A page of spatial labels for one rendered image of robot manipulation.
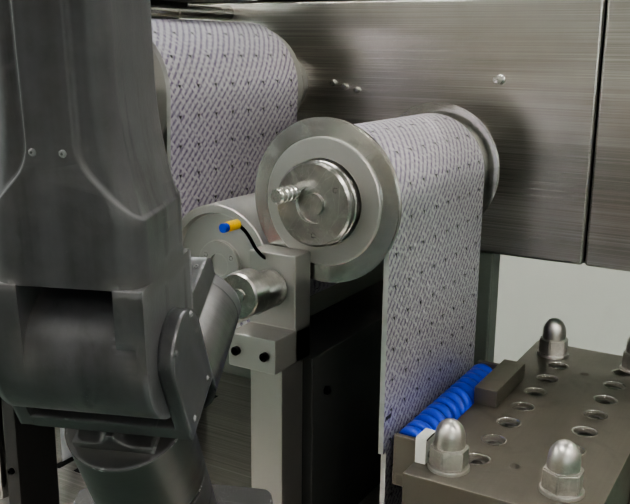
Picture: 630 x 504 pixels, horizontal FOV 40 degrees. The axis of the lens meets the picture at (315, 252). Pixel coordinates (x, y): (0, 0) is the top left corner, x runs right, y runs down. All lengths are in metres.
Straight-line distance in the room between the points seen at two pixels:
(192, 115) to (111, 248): 0.57
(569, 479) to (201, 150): 0.47
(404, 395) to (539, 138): 0.36
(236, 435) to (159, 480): 0.72
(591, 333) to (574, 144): 2.57
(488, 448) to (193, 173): 0.40
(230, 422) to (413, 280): 0.44
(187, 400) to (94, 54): 0.15
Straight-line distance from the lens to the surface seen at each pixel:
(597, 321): 3.53
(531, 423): 0.87
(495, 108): 1.04
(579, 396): 0.95
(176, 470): 0.41
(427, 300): 0.84
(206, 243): 0.85
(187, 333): 0.36
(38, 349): 0.36
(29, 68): 0.32
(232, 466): 1.05
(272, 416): 0.80
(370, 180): 0.73
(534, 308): 3.58
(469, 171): 0.91
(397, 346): 0.79
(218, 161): 0.92
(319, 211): 0.74
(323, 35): 1.13
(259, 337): 0.75
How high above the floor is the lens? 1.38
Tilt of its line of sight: 14 degrees down
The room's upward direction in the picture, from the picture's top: 1 degrees clockwise
